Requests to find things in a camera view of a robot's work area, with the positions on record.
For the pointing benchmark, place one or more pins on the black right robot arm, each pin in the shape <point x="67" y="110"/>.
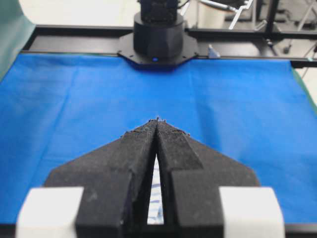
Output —
<point x="158" y="36"/>

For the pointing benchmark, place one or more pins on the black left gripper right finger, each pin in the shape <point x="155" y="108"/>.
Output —
<point x="209" y="195"/>

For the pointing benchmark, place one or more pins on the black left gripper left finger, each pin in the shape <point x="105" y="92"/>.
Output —
<point x="91" y="196"/>

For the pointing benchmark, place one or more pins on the blue table cloth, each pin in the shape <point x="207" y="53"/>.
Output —
<point x="54" y="108"/>

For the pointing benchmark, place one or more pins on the green backdrop curtain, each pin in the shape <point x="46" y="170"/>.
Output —
<point x="15" y="31"/>

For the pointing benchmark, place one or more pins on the black aluminium table frame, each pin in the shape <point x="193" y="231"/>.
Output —
<point x="198" y="44"/>

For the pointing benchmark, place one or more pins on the white blue striped towel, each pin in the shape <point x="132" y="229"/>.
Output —
<point x="155" y="213"/>

